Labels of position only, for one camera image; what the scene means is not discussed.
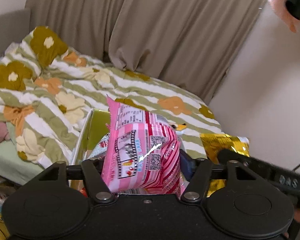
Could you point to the green cardboard box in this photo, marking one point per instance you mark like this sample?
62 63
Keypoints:
93 130

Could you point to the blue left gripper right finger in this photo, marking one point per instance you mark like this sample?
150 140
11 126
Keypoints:
187 165

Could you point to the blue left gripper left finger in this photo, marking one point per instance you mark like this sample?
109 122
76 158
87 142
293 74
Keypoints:
99 165

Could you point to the grey headboard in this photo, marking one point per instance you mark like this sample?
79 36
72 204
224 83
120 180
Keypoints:
14 26

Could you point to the beige curtain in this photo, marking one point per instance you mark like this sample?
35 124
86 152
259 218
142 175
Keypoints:
189 43

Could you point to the striped floral blanket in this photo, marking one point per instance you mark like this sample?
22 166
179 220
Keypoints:
47 89

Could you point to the light green sheet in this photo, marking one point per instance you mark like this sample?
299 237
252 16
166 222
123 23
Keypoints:
11 166

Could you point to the yellow snack bag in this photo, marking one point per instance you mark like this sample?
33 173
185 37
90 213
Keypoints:
219 148

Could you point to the pink snack bag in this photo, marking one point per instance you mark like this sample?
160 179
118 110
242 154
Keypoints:
142 152

